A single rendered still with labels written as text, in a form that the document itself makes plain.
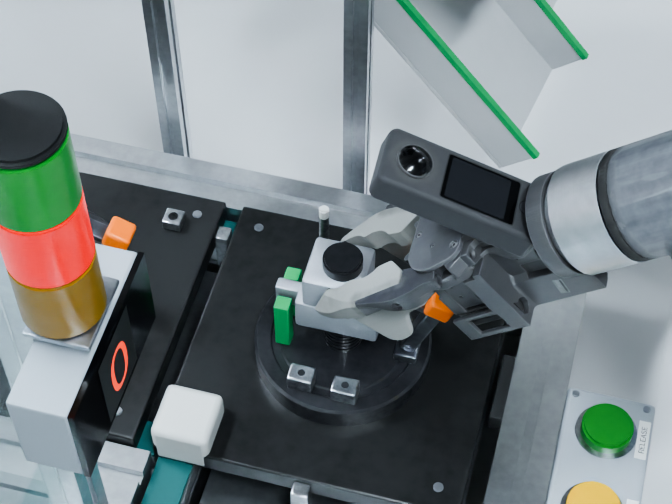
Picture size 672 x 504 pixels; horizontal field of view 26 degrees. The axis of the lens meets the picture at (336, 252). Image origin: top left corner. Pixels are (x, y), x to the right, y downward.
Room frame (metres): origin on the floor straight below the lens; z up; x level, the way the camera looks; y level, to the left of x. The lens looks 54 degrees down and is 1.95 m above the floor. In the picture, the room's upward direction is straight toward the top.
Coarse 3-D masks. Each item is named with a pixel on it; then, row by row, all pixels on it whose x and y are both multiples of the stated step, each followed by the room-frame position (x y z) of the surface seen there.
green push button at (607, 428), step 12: (600, 408) 0.57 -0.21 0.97; (612, 408) 0.57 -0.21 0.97; (588, 420) 0.56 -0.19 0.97; (600, 420) 0.56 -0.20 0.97; (612, 420) 0.56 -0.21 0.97; (624, 420) 0.56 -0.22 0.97; (588, 432) 0.55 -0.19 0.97; (600, 432) 0.55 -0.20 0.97; (612, 432) 0.55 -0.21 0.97; (624, 432) 0.55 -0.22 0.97; (588, 444) 0.54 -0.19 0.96; (600, 444) 0.54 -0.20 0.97; (612, 444) 0.54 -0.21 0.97; (624, 444) 0.54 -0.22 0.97
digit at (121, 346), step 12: (120, 324) 0.48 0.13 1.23; (120, 336) 0.47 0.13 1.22; (132, 336) 0.49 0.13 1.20; (108, 348) 0.46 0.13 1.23; (120, 348) 0.47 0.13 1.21; (132, 348) 0.49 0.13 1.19; (108, 360) 0.46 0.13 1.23; (120, 360) 0.47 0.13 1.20; (132, 360) 0.48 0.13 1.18; (108, 372) 0.45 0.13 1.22; (120, 372) 0.47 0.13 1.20; (108, 384) 0.45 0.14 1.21; (120, 384) 0.46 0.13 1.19; (108, 396) 0.45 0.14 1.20; (120, 396) 0.46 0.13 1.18; (108, 408) 0.44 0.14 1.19
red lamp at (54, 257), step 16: (80, 208) 0.47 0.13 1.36; (64, 224) 0.45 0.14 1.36; (80, 224) 0.46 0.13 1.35; (0, 240) 0.46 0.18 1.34; (16, 240) 0.45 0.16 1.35; (32, 240) 0.45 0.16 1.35; (48, 240) 0.45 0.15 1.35; (64, 240) 0.45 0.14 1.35; (80, 240) 0.46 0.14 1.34; (16, 256) 0.45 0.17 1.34; (32, 256) 0.45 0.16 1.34; (48, 256) 0.45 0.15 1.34; (64, 256) 0.45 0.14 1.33; (80, 256) 0.46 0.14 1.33; (16, 272) 0.45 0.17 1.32; (32, 272) 0.45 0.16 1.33; (48, 272) 0.45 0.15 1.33; (64, 272) 0.45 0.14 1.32; (80, 272) 0.46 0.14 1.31
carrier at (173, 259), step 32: (96, 192) 0.79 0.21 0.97; (128, 192) 0.79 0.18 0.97; (160, 192) 0.79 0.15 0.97; (160, 224) 0.75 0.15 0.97; (192, 224) 0.75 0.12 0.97; (160, 256) 0.72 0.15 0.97; (192, 256) 0.72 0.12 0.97; (160, 288) 0.69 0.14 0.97; (192, 288) 0.69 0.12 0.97; (160, 320) 0.65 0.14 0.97; (160, 352) 0.62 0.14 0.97; (128, 384) 0.59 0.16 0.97; (160, 384) 0.60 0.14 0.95; (128, 416) 0.56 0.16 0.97
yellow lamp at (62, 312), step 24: (96, 264) 0.47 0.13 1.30; (24, 288) 0.45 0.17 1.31; (48, 288) 0.45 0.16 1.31; (72, 288) 0.45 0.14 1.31; (96, 288) 0.46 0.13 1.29; (24, 312) 0.45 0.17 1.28; (48, 312) 0.45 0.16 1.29; (72, 312) 0.45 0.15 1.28; (96, 312) 0.46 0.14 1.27; (48, 336) 0.45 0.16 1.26; (72, 336) 0.45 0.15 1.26
